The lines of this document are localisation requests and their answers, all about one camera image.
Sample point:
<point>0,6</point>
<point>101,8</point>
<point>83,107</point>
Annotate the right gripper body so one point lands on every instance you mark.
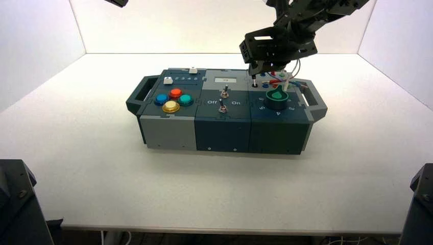
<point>287,44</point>

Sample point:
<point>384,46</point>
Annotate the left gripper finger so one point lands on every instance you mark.
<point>112,2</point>
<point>123,2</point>

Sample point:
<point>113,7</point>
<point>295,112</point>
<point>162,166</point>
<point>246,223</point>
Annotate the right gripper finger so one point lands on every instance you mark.
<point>264,68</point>
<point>253,69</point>

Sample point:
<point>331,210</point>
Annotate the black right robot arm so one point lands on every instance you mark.
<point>324,10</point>

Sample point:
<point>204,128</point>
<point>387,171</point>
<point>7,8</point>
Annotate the white number display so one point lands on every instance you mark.
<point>225,80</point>

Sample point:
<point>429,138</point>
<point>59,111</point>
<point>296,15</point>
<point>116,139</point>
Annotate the green rotary knob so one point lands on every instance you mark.
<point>277,101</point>

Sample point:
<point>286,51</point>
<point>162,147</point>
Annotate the white slider knob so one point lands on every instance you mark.
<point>168,80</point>
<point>193,70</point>

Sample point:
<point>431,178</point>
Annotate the blue grey control box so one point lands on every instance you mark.
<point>223,132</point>

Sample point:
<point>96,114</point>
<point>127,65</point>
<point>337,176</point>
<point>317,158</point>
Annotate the green push button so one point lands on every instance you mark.
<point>185,100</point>

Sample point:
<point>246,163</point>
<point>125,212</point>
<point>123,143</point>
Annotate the red push button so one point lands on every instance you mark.
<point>175,93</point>

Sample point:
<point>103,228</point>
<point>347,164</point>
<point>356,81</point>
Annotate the yellow push button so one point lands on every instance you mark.
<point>171,107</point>

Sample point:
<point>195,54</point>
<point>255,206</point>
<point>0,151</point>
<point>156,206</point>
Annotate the blue push button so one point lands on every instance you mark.
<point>161,99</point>

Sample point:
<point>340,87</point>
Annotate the metal toggle switch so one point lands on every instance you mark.
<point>222,107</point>
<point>225,92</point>

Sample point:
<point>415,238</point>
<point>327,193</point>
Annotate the dark arm base mount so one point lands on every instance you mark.
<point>17,203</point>
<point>419,206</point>

